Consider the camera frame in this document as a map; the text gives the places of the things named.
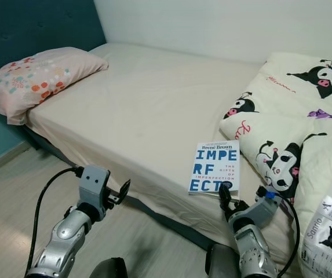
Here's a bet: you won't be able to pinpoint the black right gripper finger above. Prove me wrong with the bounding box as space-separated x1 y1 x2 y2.
218 187 236 214

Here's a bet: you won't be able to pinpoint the white book blue letters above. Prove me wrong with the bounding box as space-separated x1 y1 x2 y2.
188 140 241 195

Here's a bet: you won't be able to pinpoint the pink patterned pillow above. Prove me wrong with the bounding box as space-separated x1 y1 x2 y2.
0 46 110 126

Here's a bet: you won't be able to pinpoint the dark right robot leg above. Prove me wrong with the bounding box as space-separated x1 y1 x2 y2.
206 243 240 278

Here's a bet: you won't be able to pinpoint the dark robot leg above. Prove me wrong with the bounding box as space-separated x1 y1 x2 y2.
206 243 240 278
87 258 129 278

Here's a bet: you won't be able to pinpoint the dark left robot leg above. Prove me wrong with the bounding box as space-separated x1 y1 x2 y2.
87 258 129 278

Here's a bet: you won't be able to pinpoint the white printed blanket label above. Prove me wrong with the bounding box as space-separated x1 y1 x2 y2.
298 194 332 278

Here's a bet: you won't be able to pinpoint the cream sheeted mattress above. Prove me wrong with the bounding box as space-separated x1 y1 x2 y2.
24 42 305 261

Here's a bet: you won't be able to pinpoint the cream cartoon print blanket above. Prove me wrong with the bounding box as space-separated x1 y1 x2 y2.
219 52 332 244

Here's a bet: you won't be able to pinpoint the beige skirting board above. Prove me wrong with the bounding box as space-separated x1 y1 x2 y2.
0 141 32 179

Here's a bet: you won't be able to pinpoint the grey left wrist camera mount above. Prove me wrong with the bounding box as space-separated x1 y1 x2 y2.
78 165 112 207

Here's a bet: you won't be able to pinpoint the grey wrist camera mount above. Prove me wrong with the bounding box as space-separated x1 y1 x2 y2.
244 192 282 224
78 165 112 207

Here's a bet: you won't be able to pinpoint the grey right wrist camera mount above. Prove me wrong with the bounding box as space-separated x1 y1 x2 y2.
244 192 282 224

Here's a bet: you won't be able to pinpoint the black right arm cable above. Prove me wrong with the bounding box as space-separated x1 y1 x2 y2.
273 193 304 262

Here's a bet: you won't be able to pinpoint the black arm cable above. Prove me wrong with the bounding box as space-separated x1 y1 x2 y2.
32 166 84 276
273 193 304 262

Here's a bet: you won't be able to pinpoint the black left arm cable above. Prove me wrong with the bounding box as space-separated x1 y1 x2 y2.
32 166 84 276

